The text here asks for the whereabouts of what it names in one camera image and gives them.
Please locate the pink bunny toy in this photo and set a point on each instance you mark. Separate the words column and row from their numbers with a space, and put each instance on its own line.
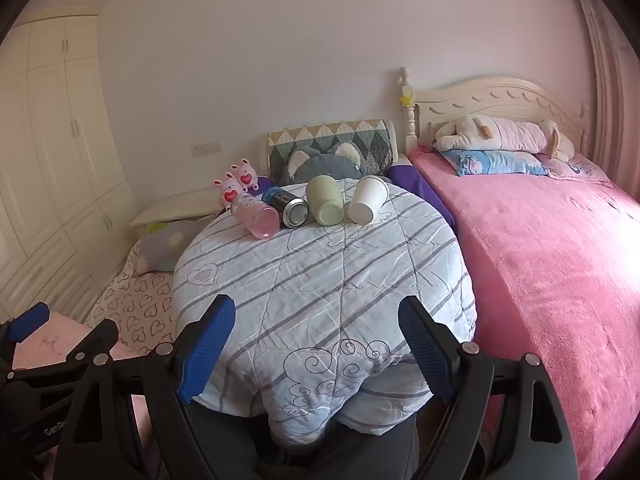
column 227, row 192
column 245, row 175

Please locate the yellow star ornament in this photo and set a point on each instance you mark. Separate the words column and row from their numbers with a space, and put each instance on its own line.
column 406, row 99

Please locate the striped white quilt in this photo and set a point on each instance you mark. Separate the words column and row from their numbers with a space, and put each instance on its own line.
column 320, row 285

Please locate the heart printed sheet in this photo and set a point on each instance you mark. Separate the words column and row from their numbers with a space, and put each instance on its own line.
column 135, row 305

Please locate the light pink cloth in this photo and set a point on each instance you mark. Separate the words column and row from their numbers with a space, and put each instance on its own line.
column 47, row 345

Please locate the grey plush toy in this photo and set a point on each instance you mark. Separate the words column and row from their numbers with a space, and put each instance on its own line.
column 320, row 165

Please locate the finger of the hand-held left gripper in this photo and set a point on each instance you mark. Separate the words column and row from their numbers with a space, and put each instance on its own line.
column 31, row 317
column 75, row 347

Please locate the purple sheet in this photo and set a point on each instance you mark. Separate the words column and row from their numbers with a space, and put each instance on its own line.
column 420, row 190

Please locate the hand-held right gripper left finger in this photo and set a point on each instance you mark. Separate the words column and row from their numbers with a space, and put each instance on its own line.
column 207, row 345

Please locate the pink fleece blanket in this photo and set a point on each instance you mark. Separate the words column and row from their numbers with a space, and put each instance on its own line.
column 540, row 270

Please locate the blue printed pillow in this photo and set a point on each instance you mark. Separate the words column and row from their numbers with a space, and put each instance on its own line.
column 495, row 162

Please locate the white cup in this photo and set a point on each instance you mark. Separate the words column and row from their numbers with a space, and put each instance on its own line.
column 367, row 200

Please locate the cream wardrobe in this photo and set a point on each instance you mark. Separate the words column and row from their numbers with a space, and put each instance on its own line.
column 55, row 160

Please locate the patchwork diamond cushion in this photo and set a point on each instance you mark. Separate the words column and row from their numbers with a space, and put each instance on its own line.
column 330, row 132

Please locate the dark blue metal cup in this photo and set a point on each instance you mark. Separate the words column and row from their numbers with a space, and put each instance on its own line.
column 290, row 207

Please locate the cream bed headboard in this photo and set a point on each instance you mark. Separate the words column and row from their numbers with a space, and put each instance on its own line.
column 500, row 97

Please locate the pale green cup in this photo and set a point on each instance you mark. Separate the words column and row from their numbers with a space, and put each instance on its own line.
column 325, row 200

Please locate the grey flower pillow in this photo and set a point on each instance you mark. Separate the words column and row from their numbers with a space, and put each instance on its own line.
column 167, row 245

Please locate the pink pig plush toy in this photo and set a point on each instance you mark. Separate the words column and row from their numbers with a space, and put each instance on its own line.
column 500, row 132

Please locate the pink printed pillow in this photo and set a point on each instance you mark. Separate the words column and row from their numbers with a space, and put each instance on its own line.
column 580, row 170

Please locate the cream fluted column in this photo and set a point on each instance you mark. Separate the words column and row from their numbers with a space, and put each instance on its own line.
column 607, row 70

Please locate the clear pink cup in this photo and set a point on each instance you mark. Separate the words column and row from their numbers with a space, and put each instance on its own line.
column 255, row 215

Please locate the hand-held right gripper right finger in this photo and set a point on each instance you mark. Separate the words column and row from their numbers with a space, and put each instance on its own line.
column 425, row 350

